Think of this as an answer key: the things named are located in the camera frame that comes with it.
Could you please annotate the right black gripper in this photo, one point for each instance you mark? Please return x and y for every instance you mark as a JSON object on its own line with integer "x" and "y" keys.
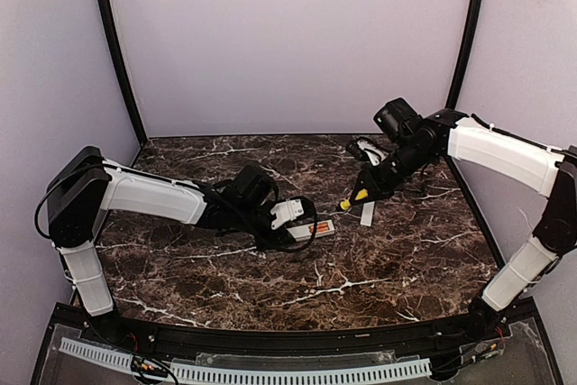
{"x": 369, "y": 181}

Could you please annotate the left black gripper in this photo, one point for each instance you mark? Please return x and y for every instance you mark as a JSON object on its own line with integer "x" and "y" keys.
{"x": 269, "y": 233}

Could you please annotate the white battery cover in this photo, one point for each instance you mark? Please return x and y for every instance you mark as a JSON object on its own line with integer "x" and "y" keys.
{"x": 367, "y": 214}

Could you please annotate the yellow handled screwdriver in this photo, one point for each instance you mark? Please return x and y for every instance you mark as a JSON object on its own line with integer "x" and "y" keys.
{"x": 357, "y": 198}

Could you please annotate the white remote control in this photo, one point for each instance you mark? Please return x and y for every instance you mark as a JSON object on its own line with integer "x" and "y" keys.
{"x": 301, "y": 233}

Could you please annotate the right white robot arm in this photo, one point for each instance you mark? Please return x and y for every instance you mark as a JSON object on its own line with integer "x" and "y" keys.
{"x": 549, "y": 171}

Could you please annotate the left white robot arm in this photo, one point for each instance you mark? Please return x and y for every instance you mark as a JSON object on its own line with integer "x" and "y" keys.
{"x": 90, "y": 185}

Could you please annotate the orange battery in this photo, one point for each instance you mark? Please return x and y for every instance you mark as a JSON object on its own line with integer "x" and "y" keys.
{"x": 324, "y": 223}
{"x": 324, "y": 231}

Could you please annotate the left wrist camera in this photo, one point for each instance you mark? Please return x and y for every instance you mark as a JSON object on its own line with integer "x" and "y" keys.
{"x": 289, "y": 210}

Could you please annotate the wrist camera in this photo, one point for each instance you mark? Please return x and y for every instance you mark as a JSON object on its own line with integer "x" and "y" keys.
{"x": 366, "y": 150}
{"x": 289, "y": 210}

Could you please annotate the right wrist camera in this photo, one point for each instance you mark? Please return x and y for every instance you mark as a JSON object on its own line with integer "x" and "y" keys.
{"x": 366, "y": 150}

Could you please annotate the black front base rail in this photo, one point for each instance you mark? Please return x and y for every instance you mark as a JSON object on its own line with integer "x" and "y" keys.
{"x": 437, "y": 337}

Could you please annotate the white slotted cable duct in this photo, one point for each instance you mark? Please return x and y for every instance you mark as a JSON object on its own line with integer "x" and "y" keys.
{"x": 212, "y": 368}

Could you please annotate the right black frame post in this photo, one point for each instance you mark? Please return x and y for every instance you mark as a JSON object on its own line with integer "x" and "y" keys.
{"x": 461, "y": 64}

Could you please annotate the black frame post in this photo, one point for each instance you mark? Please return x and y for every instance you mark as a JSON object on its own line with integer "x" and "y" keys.
{"x": 120, "y": 70}
{"x": 461, "y": 64}

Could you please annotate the left black frame post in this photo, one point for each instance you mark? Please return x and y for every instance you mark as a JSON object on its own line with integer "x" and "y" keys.
{"x": 120, "y": 70}

